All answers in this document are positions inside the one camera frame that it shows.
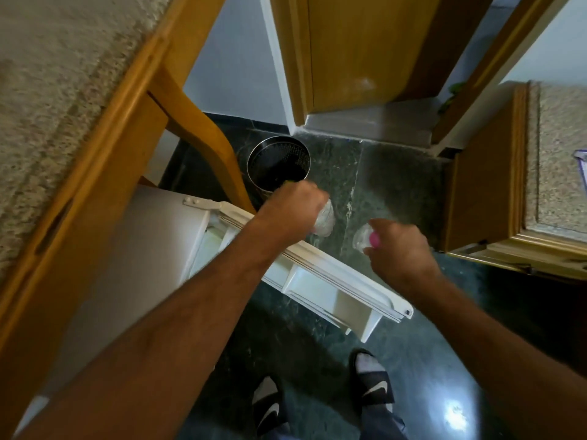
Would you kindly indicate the person's left hand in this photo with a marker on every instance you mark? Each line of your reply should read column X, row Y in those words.
column 289, row 210

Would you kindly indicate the person's right hand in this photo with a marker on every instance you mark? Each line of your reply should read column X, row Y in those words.
column 399, row 256

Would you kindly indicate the clear plastic bag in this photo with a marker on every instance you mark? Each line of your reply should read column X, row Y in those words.
column 324, row 220

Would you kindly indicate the clear container with pink cap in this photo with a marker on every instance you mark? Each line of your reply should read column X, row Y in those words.
column 365, row 238

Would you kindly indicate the person's left forearm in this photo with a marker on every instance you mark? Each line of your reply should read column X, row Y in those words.
column 151, row 348

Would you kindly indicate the person's right forearm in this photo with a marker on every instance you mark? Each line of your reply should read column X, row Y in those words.
column 500, row 357

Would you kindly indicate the round metal trash bin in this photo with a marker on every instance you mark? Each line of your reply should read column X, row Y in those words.
column 277, row 164

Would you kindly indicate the white fridge door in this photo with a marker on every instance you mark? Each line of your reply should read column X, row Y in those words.
column 238, row 265

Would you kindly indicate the person's right black slipper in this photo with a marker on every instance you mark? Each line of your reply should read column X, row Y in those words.
column 372, row 382

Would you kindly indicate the person's black slipper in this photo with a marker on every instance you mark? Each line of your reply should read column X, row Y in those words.
column 372, row 382
column 270, row 407

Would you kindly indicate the wooden cabinet with granite top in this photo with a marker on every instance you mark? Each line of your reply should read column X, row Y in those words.
column 518, row 178

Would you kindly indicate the green plant leaves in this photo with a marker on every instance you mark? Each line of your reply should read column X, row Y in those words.
column 451, row 96

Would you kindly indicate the wooden door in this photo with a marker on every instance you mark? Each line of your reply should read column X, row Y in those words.
column 362, row 50

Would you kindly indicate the person's left black slipper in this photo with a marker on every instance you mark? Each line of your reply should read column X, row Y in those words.
column 270, row 407

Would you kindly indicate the purple-edged cloth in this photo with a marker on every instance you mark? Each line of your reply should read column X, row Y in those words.
column 581, row 167

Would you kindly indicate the wooden counter cabinet with granite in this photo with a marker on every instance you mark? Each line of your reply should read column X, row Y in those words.
column 82, row 146

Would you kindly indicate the wooden door frame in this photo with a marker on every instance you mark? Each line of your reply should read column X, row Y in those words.
column 493, row 64

